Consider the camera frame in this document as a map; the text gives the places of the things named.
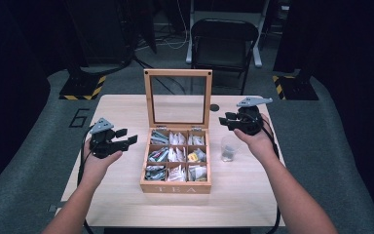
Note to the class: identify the grey tape piece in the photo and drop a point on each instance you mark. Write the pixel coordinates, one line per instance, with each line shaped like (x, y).
(52, 208)

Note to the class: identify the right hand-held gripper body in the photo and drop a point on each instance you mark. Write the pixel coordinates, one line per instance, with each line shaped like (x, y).
(250, 120)

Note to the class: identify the black hazard-striped stand base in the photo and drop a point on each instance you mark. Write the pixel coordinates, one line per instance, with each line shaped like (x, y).
(81, 87)
(297, 89)

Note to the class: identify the person's left hand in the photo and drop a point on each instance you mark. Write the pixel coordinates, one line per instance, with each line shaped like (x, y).
(95, 169)

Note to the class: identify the black equipment cabinet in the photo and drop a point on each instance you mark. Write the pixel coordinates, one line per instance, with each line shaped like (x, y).
(100, 29)

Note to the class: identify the person's right hand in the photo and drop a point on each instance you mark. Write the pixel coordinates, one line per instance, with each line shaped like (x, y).
(256, 144)

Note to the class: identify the black table grommet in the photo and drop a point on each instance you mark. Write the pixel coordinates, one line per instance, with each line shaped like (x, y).
(215, 107)

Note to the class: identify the yellow tea bag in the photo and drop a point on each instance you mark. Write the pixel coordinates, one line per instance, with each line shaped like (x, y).
(192, 157)

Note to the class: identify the black folding chair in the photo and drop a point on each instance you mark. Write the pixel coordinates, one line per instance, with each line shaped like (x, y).
(222, 48)

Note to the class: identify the pile of tea bags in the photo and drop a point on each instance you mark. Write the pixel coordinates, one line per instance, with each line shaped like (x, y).
(175, 156)

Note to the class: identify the wooden tea box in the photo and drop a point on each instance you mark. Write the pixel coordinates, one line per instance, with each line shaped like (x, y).
(175, 187)

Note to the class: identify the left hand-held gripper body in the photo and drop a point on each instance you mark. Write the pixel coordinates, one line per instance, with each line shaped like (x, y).
(102, 144)

